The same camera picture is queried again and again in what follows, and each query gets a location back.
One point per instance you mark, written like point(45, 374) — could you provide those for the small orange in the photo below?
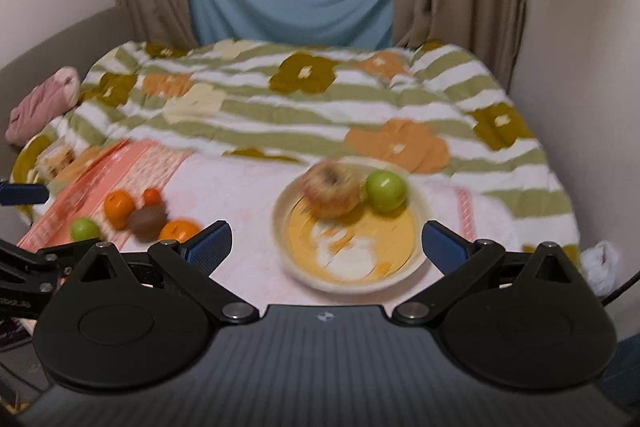
point(151, 197)

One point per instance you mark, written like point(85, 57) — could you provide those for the small green apple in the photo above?
point(85, 229)

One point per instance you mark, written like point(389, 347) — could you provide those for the floral striped blanket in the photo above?
point(325, 107)

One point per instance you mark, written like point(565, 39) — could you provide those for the brown kiwi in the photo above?
point(147, 221)

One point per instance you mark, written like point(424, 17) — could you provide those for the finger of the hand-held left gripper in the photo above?
point(30, 269)
point(22, 194)

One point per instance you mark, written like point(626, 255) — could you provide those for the beige upholstered bed frame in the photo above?
point(50, 42)

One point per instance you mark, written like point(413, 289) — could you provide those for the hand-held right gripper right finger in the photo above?
point(442, 248)

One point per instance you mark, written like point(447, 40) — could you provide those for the red apple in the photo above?
point(330, 192)

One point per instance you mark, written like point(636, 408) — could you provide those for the beige plush toy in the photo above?
point(55, 162)

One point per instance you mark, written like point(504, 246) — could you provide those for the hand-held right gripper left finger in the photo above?
point(210, 248)

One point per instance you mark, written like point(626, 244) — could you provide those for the pink and white towel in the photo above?
point(240, 207)

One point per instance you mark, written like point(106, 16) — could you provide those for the white plastic bag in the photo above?
point(600, 264)

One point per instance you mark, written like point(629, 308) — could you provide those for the large green apple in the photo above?
point(386, 191)

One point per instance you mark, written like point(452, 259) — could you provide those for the cream and yellow plate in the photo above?
point(350, 254)

